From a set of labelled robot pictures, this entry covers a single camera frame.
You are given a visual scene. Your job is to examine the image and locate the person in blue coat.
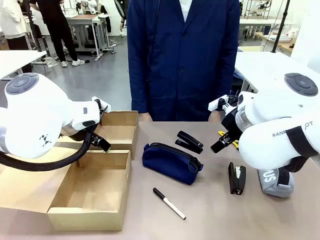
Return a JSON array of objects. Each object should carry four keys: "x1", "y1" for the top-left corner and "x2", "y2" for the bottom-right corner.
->
[{"x1": 126, "y1": 0, "x2": 241, "y2": 123}]

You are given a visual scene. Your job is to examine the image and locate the white side table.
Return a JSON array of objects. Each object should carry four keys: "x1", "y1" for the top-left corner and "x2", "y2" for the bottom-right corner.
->
[{"x1": 0, "y1": 50, "x2": 48, "y2": 81}]

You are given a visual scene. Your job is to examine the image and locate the black white marker pen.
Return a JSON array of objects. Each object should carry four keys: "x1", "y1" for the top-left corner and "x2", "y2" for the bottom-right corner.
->
[{"x1": 152, "y1": 187, "x2": 187, "y2": 221}]

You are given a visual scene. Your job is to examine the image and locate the black stapler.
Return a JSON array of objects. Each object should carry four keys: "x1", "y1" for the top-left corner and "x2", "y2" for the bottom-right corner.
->
[
  {"x1": 174, "y1": 130, "x2": 205, "y2": 155},
  {"x1": 227, "y1": 161, "x2": 247, "y2": 196}
]

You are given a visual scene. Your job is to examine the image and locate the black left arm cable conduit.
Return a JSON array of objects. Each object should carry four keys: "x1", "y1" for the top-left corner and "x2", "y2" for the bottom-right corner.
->
[{"x1": 0, "y1": 128, "x2": 95, "y2": 172}]

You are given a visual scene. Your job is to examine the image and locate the grey pencil case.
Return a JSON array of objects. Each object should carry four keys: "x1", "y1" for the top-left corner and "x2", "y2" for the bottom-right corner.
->
[{"x1": 257, "y1": 166, "x2": 296, "y2": 199}]

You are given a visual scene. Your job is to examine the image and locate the metal background shelf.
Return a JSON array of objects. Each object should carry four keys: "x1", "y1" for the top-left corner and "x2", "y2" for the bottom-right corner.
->
[{"x1": 243, "y1": 0, "x2": 273, "y2": 20}]

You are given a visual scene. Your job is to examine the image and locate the yellow utility knife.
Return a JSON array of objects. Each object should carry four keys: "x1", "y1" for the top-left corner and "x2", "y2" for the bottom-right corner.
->
[{"x1": 217, "y1": 130, "x2": 240, "y2": 150}]

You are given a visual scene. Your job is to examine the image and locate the black tripod pole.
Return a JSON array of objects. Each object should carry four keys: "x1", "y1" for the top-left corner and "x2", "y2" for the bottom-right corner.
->
[{"x1": 271, "y1": 0, "x2": 291, "y2": 54}]

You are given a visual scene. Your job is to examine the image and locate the bystander in striped jacket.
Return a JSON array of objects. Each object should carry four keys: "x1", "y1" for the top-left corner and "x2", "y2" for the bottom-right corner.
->
[{"x1": 113, "y1": 0, "x2": 130, "y2": 38}]

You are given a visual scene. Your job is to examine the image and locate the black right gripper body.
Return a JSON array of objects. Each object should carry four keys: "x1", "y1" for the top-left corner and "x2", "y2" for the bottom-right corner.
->
[{"x1": 220, "y1": 109, "x2": 241, "y2": 141}]

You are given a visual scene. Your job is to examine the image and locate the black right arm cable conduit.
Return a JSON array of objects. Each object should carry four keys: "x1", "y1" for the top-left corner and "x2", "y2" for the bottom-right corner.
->
[{"x1": 285, "y1": 126, "x2": 319, "y2": 173}]

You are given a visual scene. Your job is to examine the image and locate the large open cardboard box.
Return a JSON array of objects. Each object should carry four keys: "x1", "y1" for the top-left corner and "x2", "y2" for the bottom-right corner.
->
[{"x1": 0, "y1": 142, "x2": 133, "y2": 232}]

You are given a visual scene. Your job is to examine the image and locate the person's right hand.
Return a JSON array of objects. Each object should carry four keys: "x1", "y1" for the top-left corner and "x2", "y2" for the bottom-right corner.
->
[{"x1": 138, "y1": 112, "x2": 153, "y2": 123}]

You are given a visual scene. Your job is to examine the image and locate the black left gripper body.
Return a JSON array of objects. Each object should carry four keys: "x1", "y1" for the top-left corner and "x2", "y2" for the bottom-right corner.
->
[{"x1": 61, "y1": 122, "x2": 101, "y2": 142}]

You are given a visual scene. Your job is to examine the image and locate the bystander in white top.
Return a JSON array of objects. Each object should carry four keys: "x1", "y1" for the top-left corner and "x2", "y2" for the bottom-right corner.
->
[{"x1": 0, "y1": 0, "x2": 33, "y2": 73}]

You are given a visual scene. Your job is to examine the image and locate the wooden background table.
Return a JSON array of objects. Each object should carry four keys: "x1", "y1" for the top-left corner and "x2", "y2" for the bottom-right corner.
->
[{"x1": 254, "y1": 31, "x2": 299, "y2": 56}]

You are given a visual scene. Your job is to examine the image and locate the bystander in black clothes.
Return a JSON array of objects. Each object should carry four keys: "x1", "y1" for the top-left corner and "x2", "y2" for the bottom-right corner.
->
[{"x1": 29, "y1": 0, "x2": 86, "y2": 68}]

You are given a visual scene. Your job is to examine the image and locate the navy blue pencil case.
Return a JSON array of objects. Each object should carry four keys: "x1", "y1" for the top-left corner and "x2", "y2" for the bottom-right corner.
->
[{"x1": 141, "y1": 142, "x2": 204, "y2": 186}]

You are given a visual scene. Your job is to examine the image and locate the person's left hand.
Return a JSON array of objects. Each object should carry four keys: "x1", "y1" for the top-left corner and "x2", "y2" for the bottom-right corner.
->
[{"x1": 208, "y1": 109, "x2": 222, "y2": 123}]

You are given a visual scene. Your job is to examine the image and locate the small open cardboard box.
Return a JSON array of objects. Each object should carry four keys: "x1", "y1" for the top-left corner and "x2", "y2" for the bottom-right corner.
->
[{"x1": 56, "y1": 110, "x2": 140, "y2": 161}]

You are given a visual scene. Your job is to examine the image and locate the grey background workbench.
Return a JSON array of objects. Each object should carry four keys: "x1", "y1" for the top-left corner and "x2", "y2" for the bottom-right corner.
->
[{"x1": 65, "y1": 13, "x2": 112, "y2": 62}]

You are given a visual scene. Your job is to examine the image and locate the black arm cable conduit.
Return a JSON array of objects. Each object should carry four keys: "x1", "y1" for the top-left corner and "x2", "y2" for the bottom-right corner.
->
[
  {"x1": 285, "y1": 126, "x2": 319, "y2": 173},
  {"x1": 0, "y1": 128, "x2": 95, "y2": 172}
]

